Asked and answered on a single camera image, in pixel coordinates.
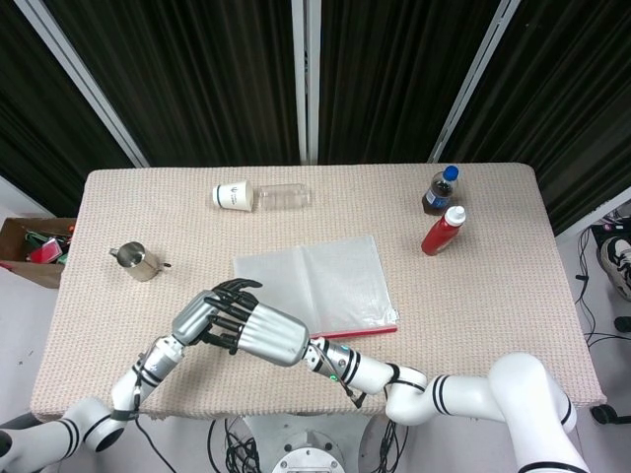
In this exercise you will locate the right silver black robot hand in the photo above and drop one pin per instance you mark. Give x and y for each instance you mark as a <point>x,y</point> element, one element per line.
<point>273,335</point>

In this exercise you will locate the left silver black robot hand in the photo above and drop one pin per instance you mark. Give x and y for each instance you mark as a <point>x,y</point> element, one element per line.
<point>194,315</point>

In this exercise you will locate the clear zip pouch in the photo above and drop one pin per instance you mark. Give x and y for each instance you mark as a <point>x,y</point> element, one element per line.
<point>340,281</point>

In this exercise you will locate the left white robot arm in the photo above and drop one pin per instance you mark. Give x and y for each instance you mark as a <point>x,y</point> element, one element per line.
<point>143,374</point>

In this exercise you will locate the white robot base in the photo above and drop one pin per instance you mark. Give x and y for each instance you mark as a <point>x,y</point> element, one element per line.
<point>308,443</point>

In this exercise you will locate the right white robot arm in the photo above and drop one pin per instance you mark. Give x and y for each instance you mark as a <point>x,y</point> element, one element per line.
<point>458,389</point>

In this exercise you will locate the small steel pitcher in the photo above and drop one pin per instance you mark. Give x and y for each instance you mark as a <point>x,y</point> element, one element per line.
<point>138,261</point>

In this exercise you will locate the white paper cup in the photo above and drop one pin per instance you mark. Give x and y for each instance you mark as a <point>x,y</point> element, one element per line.
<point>231,195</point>

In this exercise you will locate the clear plastic jar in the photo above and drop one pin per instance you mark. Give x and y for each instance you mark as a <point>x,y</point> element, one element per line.
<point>286,197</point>

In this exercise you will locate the red item in box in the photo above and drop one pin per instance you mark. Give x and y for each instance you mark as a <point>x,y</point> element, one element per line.
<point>45,251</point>

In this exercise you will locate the brown cardboard box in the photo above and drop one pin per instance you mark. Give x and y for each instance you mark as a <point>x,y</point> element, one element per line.
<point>34,273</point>

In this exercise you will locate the red sauce bottle white cap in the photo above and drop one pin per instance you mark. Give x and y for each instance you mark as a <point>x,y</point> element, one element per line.
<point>440,236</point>

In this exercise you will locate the beige woven tablecloth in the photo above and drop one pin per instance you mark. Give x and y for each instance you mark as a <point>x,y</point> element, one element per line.
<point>468,305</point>

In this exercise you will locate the cola bottle blue cap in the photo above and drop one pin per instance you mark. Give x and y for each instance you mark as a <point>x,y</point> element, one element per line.
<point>438,197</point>

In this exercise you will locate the black pleated curtain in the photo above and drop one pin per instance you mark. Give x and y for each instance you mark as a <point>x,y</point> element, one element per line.
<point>197,74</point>

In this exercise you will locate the black white sneaker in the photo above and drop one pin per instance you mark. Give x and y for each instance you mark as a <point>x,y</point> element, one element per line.
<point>616,261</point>

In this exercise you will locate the silver aluminium frame post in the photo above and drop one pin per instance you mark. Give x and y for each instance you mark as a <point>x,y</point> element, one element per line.
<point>305,79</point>
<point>475,79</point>
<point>79,79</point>

